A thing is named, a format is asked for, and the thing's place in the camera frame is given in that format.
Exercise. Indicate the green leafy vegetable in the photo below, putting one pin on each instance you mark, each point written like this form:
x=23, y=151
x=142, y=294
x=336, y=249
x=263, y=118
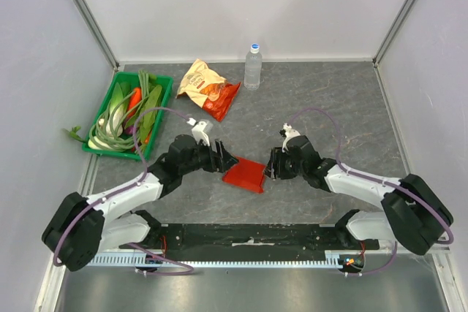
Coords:
x=147, y=121

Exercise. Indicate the green plastic tray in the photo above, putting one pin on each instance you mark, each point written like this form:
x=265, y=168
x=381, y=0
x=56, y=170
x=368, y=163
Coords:
x=131, y=77

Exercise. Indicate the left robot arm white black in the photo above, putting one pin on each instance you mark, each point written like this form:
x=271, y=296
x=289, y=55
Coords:
x=84, y=226

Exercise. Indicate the purple eggplant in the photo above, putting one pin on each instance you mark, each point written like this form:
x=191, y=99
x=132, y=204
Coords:
x=130, y=130

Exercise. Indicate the green long beans bundle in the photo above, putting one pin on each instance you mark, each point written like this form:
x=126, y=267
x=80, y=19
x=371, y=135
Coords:
x=146, y=81

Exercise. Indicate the chips bag beige orange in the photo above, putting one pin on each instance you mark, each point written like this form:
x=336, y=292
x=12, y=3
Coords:
x=208, y=90

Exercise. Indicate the green leaf outside tray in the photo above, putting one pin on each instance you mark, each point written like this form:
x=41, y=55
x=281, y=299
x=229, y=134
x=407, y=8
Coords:
x=73, y=133

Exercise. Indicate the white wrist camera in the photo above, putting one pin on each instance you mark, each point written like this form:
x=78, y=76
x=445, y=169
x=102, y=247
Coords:
x=201, y=130
x=288, y=133

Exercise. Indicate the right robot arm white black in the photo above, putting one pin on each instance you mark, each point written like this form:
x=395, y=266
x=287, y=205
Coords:
x=410, y=213

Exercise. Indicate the orange carrot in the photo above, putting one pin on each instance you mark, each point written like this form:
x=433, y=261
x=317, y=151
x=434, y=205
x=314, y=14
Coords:
x=135, y=98

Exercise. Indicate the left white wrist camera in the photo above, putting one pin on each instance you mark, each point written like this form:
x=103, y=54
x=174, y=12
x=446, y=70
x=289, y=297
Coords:
x=201, y=130

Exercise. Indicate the bok choy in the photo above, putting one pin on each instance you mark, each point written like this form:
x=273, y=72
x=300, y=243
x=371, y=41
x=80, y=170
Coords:
x=105, y=134

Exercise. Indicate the clear water bottle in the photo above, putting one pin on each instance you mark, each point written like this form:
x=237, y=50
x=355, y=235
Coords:
x=253, y=66

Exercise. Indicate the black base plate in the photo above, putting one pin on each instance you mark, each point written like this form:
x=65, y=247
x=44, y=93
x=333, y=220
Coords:
x=251, y=242

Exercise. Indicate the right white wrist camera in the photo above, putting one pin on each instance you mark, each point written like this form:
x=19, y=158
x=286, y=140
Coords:
x=288, y=133

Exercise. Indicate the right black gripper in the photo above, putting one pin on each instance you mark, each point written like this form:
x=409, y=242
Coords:
x=277, y=163

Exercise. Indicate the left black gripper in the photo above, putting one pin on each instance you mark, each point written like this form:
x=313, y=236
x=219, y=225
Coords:
x=219, y=162

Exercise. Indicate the red paper box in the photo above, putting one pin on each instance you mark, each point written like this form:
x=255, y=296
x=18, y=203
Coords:
x=246, y=174

